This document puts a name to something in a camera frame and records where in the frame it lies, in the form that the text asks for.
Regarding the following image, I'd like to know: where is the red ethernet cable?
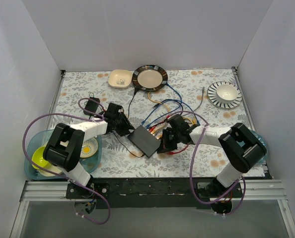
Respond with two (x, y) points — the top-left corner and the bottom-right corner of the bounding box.
(167, 142), (191, 156)

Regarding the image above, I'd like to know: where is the dark grey network switch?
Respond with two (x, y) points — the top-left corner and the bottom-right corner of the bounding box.
(127, 125), (160, 158)

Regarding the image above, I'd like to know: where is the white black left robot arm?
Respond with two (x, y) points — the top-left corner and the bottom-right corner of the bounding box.
(43, 103), (134, 198)

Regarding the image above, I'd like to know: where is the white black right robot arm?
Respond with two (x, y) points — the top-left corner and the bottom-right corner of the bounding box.
(157, 115), (267, 197)

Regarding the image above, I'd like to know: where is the black power adapter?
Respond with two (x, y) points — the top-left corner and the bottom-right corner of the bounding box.
(83, 97), (100, 116)

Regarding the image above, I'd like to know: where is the floral patterned tablecloth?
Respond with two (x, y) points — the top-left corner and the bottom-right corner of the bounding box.
(50, 69), (251, 178)

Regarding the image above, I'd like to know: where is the daisy patterned glass bowl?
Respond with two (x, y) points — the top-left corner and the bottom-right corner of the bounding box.
(80, 138), (99, 159)

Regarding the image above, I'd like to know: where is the cream square panda dish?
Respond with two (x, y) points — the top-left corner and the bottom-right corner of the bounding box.
(108, 69), (132, 89)

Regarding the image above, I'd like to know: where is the blue striped white plate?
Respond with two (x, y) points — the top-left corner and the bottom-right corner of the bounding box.
(207, 81), (243, 110)

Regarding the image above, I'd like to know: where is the teal transparent plastic tray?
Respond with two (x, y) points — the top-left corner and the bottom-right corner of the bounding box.
(24, 128), (102, 180)

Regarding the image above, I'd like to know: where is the dark rimmed beige plate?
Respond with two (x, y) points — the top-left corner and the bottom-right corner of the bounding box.
(132, 65), (168, 92)

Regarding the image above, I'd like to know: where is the small white bowl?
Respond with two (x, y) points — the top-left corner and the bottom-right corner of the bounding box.
(216, 84), (238, 103)

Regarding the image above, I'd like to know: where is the cream plate in tray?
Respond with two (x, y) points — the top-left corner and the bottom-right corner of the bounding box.
(36, 164), (64, 177)

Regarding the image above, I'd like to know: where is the teal scalloped plate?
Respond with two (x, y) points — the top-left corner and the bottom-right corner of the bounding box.
(251, 131), (269, 164)

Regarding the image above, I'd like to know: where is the lime green bowl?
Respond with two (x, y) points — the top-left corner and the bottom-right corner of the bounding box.
(32, 146), (51, 170)

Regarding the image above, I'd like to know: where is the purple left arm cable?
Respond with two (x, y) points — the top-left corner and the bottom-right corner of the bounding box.
(22, 98), (111, 225)

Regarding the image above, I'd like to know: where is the grey ethernet cable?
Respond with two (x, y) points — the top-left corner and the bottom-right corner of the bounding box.
(187, 86), (205, 114)

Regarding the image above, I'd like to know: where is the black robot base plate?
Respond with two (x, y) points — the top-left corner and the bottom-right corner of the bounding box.
(66, 177), (246, 209)

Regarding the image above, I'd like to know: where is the aluminium frame rail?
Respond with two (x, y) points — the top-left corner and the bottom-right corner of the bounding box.
(21, 179), (287, 201)

